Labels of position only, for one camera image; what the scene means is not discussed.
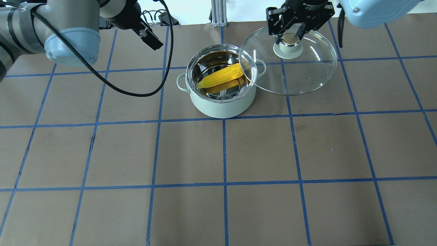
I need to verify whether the yellow corn cob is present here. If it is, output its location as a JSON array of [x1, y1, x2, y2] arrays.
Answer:
[[196, 63, 244, 88]]

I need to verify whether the glass pot lid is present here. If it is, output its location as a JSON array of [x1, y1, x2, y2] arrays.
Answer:
[[239, 24, 338, 96]]

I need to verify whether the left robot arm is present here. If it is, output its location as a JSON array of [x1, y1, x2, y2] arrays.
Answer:
[[1, 0, 163, 79]]

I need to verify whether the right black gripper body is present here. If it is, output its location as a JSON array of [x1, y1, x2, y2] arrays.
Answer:
[[266, 0, 335, 36]]

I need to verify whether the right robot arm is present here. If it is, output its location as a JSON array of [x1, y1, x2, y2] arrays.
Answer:
[[266, 0, 419, 44]]

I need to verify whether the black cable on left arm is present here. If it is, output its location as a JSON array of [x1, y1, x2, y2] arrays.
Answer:
[[31, 0, 174, 97]]

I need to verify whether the aluminium frame post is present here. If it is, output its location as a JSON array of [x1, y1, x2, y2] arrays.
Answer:
[[210, 0, 228, 27]]

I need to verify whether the pale green cooking pot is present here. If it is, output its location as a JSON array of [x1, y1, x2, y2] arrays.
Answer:
[[176, 44, 266, 119]]

